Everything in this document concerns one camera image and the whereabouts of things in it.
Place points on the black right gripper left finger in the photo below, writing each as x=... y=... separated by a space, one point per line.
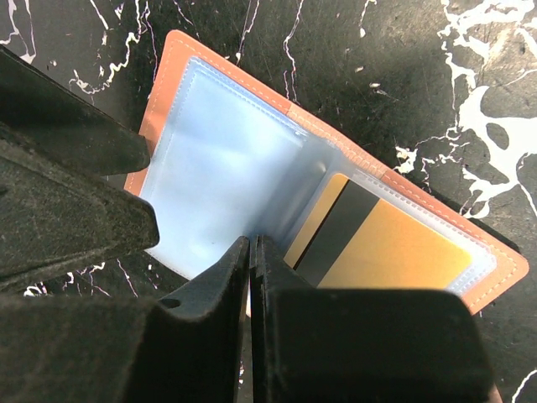
x=184 y=347

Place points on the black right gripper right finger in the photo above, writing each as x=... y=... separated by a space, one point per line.
x=330 y=345

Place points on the pink leather card holder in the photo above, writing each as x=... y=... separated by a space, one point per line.
x=230 y=157

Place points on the gold credit card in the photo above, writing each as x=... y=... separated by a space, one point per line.
x=355 y=239

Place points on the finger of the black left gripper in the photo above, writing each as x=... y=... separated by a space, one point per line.
x=64 y=125
x=55 y=218

